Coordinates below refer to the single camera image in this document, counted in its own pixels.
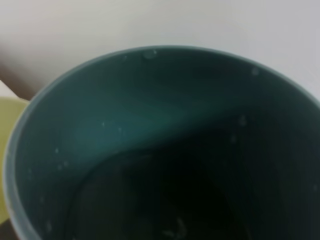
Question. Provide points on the teal plastic cup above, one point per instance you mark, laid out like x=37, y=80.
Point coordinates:
x=166, y=143

